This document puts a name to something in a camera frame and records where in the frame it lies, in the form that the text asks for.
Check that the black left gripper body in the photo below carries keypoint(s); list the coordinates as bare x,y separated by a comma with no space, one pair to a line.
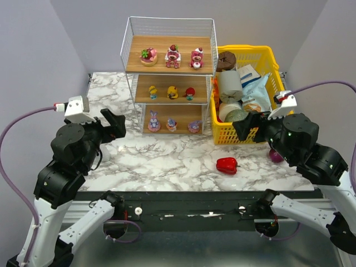
108,127

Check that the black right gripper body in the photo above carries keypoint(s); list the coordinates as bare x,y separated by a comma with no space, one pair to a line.
251,128

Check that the purple bunny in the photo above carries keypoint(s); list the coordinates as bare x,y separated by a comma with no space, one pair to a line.
154,124

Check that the purple bunny figure toy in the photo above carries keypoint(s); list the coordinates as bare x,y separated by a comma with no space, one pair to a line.
194,126

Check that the purple bunny donut toy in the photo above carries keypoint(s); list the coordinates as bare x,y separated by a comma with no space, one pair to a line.
171,125

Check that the yellow duck toy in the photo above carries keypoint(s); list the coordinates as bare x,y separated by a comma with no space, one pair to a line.
172,92

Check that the red strawberry toy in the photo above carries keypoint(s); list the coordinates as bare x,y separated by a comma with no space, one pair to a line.
189,93

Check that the pink strawberry cake toy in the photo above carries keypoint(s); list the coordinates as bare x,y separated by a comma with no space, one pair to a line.
148,57

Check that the pink bear strawberry toy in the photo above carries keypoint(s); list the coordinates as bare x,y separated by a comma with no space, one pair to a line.
173,57

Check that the pink bear cake toy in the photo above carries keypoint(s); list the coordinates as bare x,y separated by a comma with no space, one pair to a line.
196,61

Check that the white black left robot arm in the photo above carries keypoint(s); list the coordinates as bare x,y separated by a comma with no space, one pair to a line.
55,190

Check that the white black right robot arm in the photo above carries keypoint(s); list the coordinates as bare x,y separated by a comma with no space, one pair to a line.
326,169

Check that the green melon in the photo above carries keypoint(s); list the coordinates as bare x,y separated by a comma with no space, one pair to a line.
236,115

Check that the white cylinder container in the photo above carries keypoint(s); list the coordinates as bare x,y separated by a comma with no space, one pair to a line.
225,108

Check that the purple onion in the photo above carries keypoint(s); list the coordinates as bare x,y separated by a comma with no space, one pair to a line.
275,157

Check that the white bottle grey cap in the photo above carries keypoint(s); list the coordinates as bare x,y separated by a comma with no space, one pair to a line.
105,153

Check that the light blue snack bag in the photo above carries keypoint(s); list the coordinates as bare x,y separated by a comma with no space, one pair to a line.
255,96

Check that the red bell pepper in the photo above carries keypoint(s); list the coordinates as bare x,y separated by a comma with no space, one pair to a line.
227,165

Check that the grey paper roll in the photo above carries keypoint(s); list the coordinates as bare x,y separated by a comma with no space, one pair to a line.
229,86

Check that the white blue box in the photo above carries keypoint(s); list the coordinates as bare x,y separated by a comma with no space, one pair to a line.
247,74

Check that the orange snack packet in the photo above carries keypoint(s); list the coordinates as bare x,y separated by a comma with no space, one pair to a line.
215,92

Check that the brown chocolate donut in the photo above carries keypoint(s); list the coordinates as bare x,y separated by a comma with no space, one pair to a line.
226,60

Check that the yellow plastic basket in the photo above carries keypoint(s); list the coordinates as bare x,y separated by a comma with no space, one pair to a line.
263,60

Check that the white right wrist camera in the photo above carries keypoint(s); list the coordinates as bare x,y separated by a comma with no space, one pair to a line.
286,101

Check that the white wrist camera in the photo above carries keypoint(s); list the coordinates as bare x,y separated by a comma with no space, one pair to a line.
77,110
286,101

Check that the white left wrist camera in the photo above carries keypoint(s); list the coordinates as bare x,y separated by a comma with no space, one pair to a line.
77,110

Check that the white wire wooden shelf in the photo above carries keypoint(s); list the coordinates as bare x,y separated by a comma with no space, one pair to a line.
160,33

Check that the aluminium frame rail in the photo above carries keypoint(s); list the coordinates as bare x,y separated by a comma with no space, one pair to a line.
316,203

